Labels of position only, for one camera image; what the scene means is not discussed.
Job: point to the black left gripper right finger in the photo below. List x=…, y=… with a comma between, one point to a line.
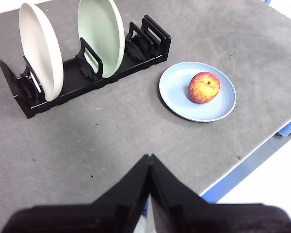
x=208, y=218

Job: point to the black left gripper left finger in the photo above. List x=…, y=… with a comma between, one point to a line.
x=99, y=216

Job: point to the blue plate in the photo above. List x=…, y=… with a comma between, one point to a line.
x=177, y=92

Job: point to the red yellow apple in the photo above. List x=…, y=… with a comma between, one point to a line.
x=203, y=87

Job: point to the black plate rack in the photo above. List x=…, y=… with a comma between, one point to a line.
x=72, y=82

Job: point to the white plate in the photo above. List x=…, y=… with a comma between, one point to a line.
x=42, y=53

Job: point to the light green plate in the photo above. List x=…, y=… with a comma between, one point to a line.
x=104, y=36

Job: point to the blue plastic object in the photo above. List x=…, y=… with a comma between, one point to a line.
x=289, y=127

